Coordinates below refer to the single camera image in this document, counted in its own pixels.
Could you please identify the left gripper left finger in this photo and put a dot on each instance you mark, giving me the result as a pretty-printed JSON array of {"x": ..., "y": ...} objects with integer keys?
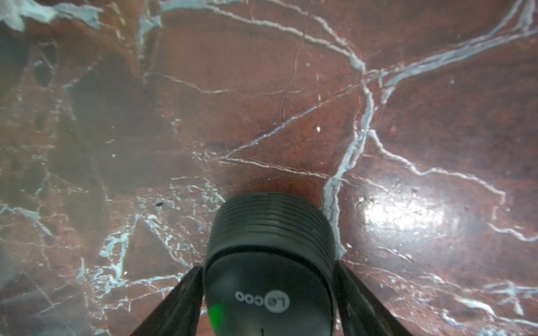
[{"x": 179, "y": 313}]

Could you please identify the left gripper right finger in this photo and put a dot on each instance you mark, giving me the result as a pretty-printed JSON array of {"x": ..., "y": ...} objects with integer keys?
[{"x": 360, "y": 311}]

